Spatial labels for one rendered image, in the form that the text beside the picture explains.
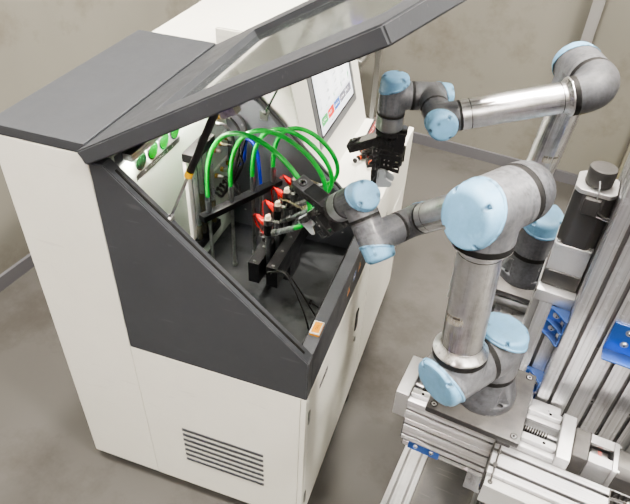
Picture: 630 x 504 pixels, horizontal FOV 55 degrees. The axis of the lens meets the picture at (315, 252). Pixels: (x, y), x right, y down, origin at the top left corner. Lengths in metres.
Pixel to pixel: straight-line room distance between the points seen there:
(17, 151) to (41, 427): 1.48
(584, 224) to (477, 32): 2.92
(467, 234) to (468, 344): 0.28
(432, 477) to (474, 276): 1.35
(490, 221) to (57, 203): 1.12
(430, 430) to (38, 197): 1.19
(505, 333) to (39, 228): 1.25
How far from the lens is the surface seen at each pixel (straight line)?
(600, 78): 1.63
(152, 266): 1.66
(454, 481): 2.41
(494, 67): 4.31
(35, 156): 1.67
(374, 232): 1.39
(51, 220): 1.78
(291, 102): 2.04
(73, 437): 2.81
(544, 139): 1.81
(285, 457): 2.08
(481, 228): 1.05
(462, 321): 1.22
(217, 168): 2.12
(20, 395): 3.02
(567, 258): 1.53
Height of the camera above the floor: 2.23
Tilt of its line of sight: 40 degrees down
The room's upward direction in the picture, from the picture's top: 3 degrees clockwise
